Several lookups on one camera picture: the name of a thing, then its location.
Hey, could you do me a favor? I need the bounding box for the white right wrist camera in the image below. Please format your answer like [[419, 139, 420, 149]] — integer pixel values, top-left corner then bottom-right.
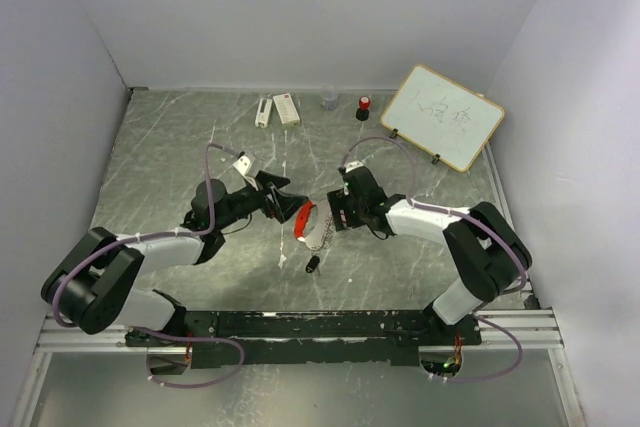
[[338, 161, 364, 176]]

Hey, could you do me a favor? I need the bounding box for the yellow framed whiteboard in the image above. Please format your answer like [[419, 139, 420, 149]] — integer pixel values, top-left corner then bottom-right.
[[381, 65, 505, 172]]

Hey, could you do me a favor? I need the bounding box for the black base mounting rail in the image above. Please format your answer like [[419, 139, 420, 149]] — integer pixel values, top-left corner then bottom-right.
[[125, 310, 481, 369]]

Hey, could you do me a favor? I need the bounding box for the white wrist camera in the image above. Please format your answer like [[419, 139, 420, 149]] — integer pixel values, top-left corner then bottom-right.
[[232, 152, 259, 190], [338, 161, 364, 176]]

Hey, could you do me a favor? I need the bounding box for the white green staple box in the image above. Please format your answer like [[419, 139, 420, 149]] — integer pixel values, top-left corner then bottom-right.
[[272, 93, 301, 128]]

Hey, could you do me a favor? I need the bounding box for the red handled metal key holder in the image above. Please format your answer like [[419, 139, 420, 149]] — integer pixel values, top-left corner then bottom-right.
[[293, 200, 334, 252]]

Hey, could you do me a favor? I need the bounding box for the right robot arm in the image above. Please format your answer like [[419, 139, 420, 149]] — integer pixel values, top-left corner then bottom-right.
[[327, 162, 532, 345]]

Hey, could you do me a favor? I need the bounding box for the clear paperclip jar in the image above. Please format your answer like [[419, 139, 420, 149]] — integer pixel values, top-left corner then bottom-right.
[[320, 85, 339, 111]]

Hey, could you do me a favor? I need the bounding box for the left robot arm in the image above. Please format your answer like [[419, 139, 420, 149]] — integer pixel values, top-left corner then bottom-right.
[[41, 171, 308, 346]]

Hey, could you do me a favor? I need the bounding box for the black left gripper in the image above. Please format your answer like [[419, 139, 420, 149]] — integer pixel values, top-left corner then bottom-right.
[[215, 170, 309, 231]]

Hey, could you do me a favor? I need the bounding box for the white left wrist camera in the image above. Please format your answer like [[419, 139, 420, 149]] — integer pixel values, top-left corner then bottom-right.
[[232, 152, 259, 190]]

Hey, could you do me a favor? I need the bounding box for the white stapler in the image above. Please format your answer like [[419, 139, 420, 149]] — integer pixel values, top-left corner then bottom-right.
[[254, 98, 273, 129]]

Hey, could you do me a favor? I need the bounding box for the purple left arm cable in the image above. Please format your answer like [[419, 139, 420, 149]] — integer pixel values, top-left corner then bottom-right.
[[51, 141, 251, 388]]

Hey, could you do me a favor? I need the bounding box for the red black stamp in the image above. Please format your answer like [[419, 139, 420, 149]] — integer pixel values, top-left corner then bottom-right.
[[356, 96, 371, 121]]

